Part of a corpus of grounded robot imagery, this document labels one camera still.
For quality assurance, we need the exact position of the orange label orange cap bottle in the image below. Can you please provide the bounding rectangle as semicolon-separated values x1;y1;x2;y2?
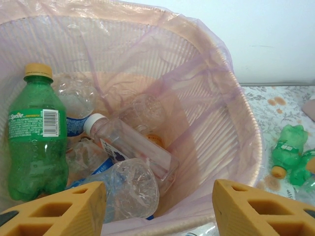
144;132;164;149

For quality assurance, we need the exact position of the small blue label water bottle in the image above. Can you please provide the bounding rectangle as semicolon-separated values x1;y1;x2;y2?
53;73;99;137

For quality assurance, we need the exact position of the square purple label bottle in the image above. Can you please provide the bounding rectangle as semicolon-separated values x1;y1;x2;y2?
83;113;180;182

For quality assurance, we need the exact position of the intact green Sprite bottle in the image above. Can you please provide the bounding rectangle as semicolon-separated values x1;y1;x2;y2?
6;63;70;202

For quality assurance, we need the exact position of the clear Pepsi bottle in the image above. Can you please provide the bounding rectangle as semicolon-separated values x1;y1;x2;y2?
65;157;160;221

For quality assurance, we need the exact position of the crushed green plastic bottle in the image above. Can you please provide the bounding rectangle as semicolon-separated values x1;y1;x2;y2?
289;150;315;185
271;124;309;178

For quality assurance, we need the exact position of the clear bottle white cap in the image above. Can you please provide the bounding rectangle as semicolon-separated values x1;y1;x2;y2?
117;94;166;132

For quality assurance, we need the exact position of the floral grey tablecloth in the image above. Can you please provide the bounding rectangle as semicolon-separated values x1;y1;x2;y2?
240;83;315;205

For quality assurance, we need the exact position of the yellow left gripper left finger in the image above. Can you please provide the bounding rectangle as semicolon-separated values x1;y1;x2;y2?
0;181;107;236

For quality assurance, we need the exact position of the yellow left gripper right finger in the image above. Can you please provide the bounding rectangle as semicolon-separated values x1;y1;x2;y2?
213;178;315;236

